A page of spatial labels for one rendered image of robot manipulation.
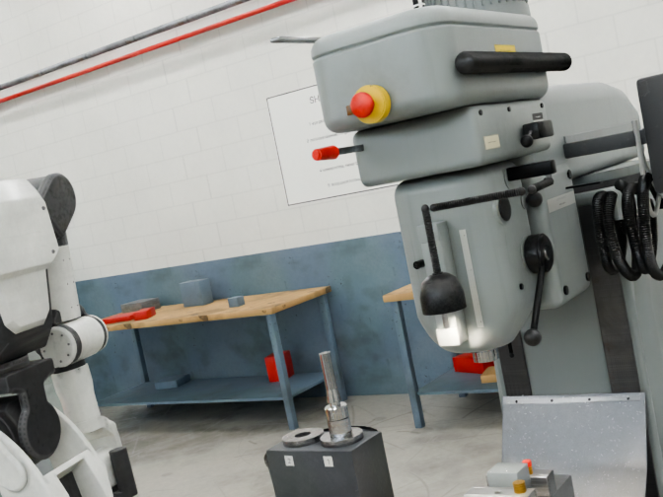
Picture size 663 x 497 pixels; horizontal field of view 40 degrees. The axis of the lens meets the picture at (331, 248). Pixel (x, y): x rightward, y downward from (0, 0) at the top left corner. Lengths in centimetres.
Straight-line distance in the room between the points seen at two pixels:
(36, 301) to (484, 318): 76
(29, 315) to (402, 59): 74
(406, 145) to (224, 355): 633
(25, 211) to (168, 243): 635
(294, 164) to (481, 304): 550
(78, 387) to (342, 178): 510
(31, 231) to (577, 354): 114
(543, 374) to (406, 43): 92
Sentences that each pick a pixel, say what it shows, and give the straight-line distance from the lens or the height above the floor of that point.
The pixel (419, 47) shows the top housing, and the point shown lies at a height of 183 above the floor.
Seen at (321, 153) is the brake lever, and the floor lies 170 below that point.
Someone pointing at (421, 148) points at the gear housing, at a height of 168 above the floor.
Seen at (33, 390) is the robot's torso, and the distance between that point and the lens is 164.
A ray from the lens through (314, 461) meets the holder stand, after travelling 190.
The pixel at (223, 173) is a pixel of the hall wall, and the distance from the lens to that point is 744.
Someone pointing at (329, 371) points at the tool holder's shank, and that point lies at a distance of 187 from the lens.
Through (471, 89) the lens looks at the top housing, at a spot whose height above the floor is 175.
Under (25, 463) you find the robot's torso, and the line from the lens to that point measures 160.
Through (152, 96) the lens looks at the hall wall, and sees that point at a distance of 790.
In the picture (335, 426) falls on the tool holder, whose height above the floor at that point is 116.
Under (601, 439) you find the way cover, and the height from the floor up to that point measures 101.
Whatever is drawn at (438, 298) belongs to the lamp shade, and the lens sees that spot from 145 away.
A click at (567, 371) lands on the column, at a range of 206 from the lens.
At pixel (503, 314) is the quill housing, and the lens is 158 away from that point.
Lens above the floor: 165
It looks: 4 degrees down
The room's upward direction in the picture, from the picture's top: 11 degrees counter-clockwise
